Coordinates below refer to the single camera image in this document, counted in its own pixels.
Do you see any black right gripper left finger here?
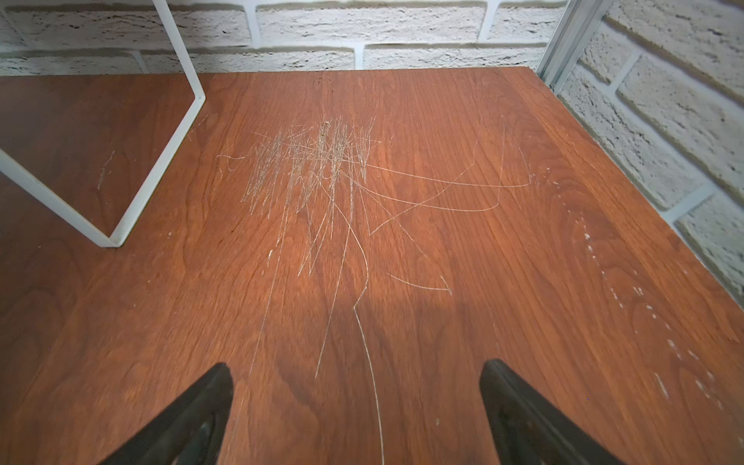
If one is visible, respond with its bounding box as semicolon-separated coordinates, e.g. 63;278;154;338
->
103;362;234;464

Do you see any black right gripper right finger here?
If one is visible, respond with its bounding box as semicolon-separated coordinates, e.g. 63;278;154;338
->
479;360;621;464

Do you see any white metal side table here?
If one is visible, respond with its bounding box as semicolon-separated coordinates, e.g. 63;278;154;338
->
0;0;207;249

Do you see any aluminium corner post right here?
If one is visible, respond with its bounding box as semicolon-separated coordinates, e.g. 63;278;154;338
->
536;0;613;95

